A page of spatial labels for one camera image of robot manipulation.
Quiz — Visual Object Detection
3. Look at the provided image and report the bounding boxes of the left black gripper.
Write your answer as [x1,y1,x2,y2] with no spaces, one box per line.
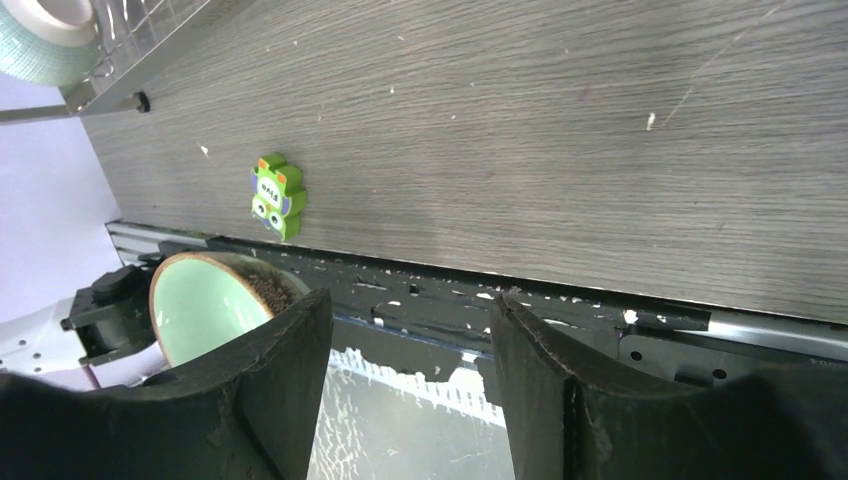
[60,265,156,366]

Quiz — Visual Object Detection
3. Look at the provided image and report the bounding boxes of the pale green ceramic bowl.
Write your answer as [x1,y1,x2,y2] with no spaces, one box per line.
[148,251,309,367]

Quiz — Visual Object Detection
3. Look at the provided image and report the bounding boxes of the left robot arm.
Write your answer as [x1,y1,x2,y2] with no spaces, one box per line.
[1,265,155,391]

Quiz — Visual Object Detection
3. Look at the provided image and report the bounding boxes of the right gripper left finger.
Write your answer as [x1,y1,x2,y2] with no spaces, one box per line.
[1,288,333,479]

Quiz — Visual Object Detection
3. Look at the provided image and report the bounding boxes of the metal two-tier dish rack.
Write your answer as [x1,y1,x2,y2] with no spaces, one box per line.
[1,1,250,124]

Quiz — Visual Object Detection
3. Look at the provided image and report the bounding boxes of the green owl puzzle piece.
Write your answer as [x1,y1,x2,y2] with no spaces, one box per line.
[251,153,308,242]

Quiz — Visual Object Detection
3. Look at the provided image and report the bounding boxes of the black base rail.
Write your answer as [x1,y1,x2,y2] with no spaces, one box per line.
[105,221,848,425]

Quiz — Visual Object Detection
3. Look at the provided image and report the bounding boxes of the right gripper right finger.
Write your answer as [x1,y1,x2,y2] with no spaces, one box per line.
[491,296,847,479]

